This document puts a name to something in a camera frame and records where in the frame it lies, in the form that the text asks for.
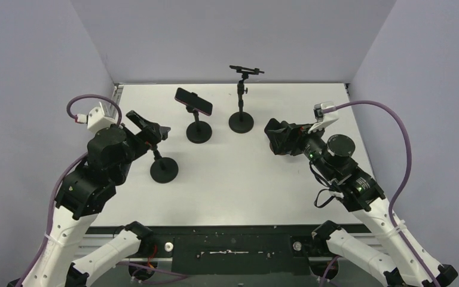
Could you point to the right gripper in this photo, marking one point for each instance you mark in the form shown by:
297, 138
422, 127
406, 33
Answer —
293, 137

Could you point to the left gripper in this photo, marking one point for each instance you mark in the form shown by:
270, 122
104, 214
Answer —
149, 136

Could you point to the black phone stand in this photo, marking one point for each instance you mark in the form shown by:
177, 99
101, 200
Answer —
163, 169
198, 132

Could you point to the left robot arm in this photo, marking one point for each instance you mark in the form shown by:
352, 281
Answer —
81, 195

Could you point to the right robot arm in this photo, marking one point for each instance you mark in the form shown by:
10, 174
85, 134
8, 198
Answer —
405, 262

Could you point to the tall empty phone stand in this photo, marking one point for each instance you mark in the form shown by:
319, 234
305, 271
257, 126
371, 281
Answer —
241, 121

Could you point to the magenta edged phone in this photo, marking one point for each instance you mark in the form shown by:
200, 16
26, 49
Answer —
192, 100

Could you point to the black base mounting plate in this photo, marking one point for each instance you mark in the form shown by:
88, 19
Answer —
239, 250

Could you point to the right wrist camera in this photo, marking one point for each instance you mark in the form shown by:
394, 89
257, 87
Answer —
325, 114

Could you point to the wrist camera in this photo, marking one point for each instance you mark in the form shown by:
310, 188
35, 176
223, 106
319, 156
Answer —
97, 119
325, 114

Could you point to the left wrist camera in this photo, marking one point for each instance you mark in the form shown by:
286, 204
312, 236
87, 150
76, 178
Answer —
97, 119

